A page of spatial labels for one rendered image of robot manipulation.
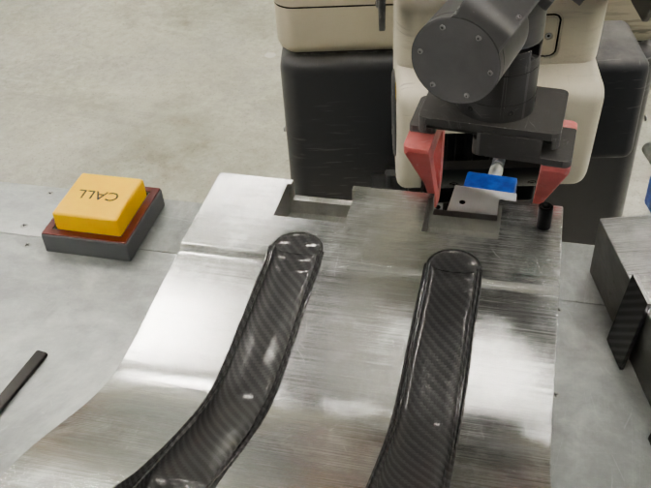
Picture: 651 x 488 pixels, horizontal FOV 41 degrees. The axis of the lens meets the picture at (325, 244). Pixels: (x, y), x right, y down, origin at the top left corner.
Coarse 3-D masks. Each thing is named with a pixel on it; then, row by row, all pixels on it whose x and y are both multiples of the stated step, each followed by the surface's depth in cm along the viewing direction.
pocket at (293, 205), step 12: (288, 192) 66; (288, 204) 67; (300, 204) 67; (312, 204) 67; (324, 204) 66; (336, 204) 66; (348, 204) 66; (288, 216) 67; (300, 216) 67; (312, 216) 67; (324, 216) 67; (336, 216) 67
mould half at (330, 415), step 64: (256, 192) 65; (384, 192) 64; (192, 256) 60; (256, 256) 60; (384, 256) 59; (512, 256) 58; (192, 320) 56; (320, 320) 55; (384, 320) 55; (512, 320) 54; (128, 384) 52; (192, 384) 52; (320, 384) 51; (384, 384) 51; (512, 384) 51; (64, 448) 44; (128, 448) 44; (256, 448) 45; (320, 448) 46; (512, 448) 47
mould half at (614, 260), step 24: (648, 216) 66; (600, 240) 67; (624, 240) 64; (648, 240) 64; (600, 264) 67; (624, 264) 62; (648, 264) 62; (600, 288) 67; (624, 288) 62; (648, 288) 60; (648, 312) 58; (648, 336) 58; (648, 360) 59; (648, 384) 59
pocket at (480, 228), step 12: (432, 204) 64; (432, 216) 65; (444, 216) 64; (456, 216) 64; (468, 216) 64; (480, 216) 64; (492, 216) 64; (432, 228) 65; (444, 228) 65; (456, 228) 65; (468, 228) 65; (480, 228) 64; (492, 228) 64
